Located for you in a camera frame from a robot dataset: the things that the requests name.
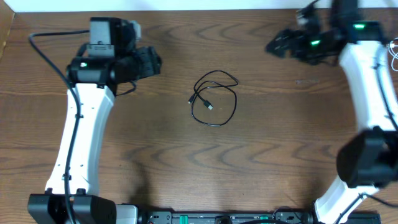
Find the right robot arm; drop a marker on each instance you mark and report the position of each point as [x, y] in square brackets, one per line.
[368, 163]

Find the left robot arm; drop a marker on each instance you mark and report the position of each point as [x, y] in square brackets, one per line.
[110, 57]

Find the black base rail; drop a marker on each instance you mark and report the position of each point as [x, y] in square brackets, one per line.
[280, 215]

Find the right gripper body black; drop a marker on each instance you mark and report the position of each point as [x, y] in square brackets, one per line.
[311, 48]

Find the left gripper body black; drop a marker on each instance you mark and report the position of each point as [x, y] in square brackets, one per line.
[144, 63]

